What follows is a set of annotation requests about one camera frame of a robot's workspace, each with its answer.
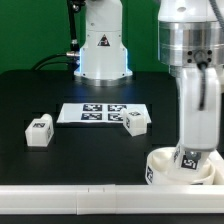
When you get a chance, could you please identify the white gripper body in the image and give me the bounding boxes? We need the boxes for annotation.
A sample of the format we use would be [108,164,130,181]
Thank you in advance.
[179,67,221,151]

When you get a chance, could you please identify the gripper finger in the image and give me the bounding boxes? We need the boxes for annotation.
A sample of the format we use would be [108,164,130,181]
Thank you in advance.
[185,151,201,161]

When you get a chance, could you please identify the white round stool seat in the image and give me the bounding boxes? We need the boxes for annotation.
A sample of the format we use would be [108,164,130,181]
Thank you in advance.
[145,147,215,185]

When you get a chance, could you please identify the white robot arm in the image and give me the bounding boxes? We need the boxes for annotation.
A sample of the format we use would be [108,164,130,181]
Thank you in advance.
[74,0,224,157]

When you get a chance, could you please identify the white sheet with markers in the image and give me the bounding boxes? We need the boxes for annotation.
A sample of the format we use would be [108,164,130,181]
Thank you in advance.
[57,103,151,123]

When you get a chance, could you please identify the white front rail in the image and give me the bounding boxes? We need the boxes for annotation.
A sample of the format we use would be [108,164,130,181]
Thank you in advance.
[0,185,224,215]

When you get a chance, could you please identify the black cables at base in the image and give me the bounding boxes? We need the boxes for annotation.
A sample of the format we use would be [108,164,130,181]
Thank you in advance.
[31,51,81,72]

